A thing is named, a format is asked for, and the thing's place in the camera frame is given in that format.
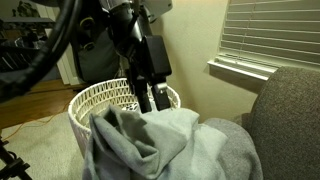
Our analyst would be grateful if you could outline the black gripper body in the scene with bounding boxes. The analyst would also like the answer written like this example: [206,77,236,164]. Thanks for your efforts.
[109,3,152,78]

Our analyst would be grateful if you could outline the green blanket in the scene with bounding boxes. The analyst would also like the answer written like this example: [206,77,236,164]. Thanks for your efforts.
[82,106,227,180]

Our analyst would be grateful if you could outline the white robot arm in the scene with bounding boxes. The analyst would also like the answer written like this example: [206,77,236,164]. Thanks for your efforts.
[99,0,172,113]

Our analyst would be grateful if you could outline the white woven basket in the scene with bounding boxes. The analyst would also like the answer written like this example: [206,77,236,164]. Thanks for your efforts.
[67,78,182,158]

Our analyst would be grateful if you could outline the grey fabric couch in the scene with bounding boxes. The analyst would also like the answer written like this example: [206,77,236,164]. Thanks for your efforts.
[196,66,320,180]

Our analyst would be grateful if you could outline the white leaf-pattern pillow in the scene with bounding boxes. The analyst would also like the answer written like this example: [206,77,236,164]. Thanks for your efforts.
[122,103,138,111]

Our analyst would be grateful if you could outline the white window blinds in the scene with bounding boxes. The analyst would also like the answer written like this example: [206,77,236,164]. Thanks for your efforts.
[218,0,320,70]

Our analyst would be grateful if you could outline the black tripod stand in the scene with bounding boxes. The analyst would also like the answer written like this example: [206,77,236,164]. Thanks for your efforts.
[0,138,32,180]

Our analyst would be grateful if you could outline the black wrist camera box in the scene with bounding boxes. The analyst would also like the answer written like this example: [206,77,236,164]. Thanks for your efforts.
[143,35,172,84]

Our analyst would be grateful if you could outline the orange extension cord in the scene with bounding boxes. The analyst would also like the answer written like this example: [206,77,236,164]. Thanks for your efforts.
[2,106,69,141]

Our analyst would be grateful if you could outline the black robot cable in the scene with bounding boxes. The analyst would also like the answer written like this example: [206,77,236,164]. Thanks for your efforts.
[0,0,84,103]

